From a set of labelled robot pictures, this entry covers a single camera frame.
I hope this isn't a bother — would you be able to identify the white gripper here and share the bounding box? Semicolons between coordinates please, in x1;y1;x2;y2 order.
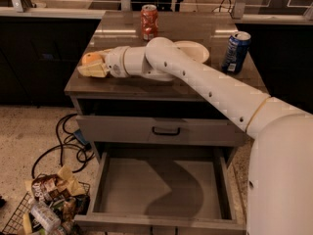
77;46;129;78

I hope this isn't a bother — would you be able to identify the orange fruit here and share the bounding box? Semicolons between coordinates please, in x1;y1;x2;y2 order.
81;52;103;65

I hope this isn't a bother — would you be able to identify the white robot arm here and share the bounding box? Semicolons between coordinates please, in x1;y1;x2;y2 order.
78;37;313;235

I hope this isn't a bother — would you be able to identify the grey drawer cabinet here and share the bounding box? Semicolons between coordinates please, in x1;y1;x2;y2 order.
66;12;266;221

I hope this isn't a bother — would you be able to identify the open middle drawer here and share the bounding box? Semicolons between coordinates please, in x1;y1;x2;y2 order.
75;146;246;235

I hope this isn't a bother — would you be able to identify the red soda can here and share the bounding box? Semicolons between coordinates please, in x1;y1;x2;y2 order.
141;4;158;41

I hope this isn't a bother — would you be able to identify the blue power plug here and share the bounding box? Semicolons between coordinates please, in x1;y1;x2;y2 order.
73;129;91;150

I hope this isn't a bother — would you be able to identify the white bowl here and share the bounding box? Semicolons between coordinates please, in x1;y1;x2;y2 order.
175;41;209;64

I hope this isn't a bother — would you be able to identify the blue soda can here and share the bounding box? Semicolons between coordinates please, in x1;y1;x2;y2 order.
221;31;251;73

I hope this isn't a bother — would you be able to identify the brown snack bag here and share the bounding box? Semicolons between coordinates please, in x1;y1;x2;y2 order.
24;164;86;203

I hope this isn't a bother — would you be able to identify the clear plastic bottle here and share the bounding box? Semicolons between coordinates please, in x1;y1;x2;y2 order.
30;201;61;233

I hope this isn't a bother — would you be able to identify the yellow item in basket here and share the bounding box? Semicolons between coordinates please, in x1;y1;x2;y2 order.
22;212;32;235

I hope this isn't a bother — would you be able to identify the black drawer handle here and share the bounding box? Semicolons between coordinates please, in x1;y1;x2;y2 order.
152;126;181;136

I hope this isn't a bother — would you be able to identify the black floor cable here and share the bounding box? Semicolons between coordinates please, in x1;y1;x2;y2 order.
30;113;96;180

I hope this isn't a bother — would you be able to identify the wire basket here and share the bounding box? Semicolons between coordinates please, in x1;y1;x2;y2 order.
1;174;90;235

